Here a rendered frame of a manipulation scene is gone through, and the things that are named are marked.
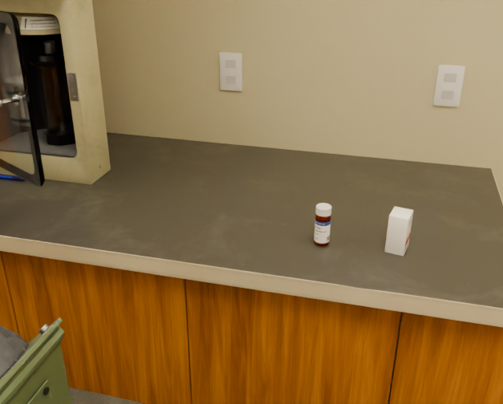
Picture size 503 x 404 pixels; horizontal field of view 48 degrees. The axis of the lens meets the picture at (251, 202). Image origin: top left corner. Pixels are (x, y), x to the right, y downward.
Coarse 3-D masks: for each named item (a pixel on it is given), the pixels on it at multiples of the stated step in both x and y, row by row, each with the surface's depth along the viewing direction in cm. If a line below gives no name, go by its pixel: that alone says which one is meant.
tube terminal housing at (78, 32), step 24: (0, 0) 134; (24, 0) 132; (48, 0) 131; (72, 0) 132; (72, 24) 133; (72, 48) 134; (96, 48) 144; (72, 72) 137; (96, 72) 146; (96, 96) 147; (96, 120) 149; (96, 144) 150; (0, 168) 155; (48, 168) 151; (72, 168) 149; (96, 168) 151
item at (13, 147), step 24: (0, 24) 122; (0, 48) 126; (0, 72) 130; (24, 72) 124; (0, 96) 134; (24, 96) 126; (0, 120) 138; (24, 120) 130; (0, 144) 143; (24, 144) 134; (24, 168) 138
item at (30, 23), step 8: (16, 16) 138; (24, 16) 137; (32, 16) 137; (40, 16) 137; (48, 16) 138; (24, 24) 137; (32, 24) 137; (40, 24) 137; (48, 24) 138; (56, 24) 139; (24, 32) 137; (32, 32) 137; (40, 32) 137; (48, 32) 138; (56, 32) 139
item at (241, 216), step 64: (0, 192) 145; (64, 192) 145; (128, 192) 146; (192, 192) 146; (256, 192) 146; (320, 192) 146; (384, 192) 146; (448, 192) 146; (64, 256) 123; (128, 256) 118; (192, 256) 118; (256, 256) 118; (320, 256) 118; (384, 256) 118; (448, 256) 118
